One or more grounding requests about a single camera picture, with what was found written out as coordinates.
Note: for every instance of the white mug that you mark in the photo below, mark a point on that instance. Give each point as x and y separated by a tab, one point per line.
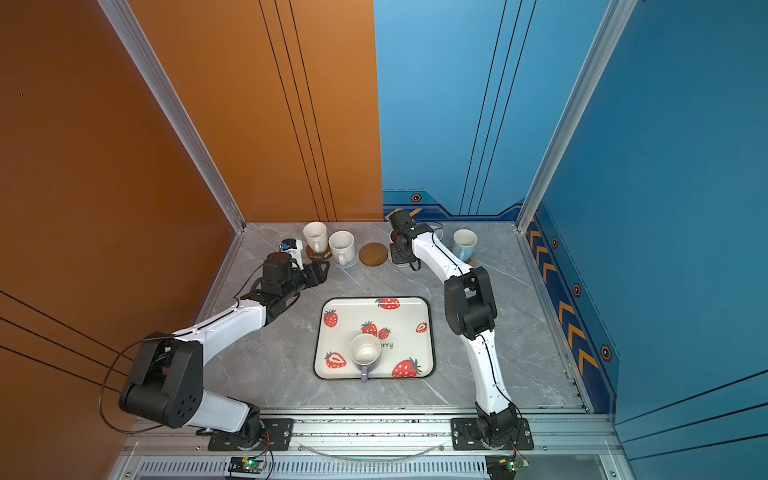
342	244
316	237

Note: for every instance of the light blue mug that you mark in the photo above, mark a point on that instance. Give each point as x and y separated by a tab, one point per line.
464	243

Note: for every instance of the right aluminium corner post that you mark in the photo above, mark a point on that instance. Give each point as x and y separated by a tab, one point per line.
609	32

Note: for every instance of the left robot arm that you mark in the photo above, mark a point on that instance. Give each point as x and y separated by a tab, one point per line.
166	380

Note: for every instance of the left green circuit board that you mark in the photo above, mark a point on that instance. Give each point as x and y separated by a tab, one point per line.
247	467

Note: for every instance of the strawberry print white tray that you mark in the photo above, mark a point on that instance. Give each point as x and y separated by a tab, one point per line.
402	324

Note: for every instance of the light wooden round coaster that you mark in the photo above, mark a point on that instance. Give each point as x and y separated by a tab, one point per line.
374	254

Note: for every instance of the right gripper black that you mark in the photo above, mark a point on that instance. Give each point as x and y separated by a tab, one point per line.
395	256

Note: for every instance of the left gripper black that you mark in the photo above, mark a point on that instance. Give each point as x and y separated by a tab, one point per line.
314	274

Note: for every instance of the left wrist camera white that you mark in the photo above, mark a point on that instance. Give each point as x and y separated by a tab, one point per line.
294	248

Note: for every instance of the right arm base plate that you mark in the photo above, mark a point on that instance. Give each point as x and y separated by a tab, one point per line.
466	436

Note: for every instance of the aluminium corner post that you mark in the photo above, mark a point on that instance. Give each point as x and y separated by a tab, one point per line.
609	32
130	33

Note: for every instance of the green circuit board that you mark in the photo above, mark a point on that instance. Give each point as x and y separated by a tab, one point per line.
247	467
505	467

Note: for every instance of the aluminium front rail frame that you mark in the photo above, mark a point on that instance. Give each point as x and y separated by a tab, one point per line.
416	443

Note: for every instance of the left aluminium corner post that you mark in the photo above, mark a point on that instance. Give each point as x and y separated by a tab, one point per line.
130	33

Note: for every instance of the lavender mug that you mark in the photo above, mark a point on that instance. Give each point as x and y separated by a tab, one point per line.
365	352

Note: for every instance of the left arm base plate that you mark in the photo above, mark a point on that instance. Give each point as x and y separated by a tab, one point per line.
275	433

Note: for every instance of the light blue rope coaster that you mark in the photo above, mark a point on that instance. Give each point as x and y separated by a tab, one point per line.
354	261

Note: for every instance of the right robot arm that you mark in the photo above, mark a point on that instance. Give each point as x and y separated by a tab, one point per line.
471	312

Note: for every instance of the dark glossy wooden coaster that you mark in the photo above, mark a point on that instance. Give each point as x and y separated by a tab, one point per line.
313	255

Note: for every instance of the right green circuit board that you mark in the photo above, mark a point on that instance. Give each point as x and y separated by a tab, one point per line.
505	467

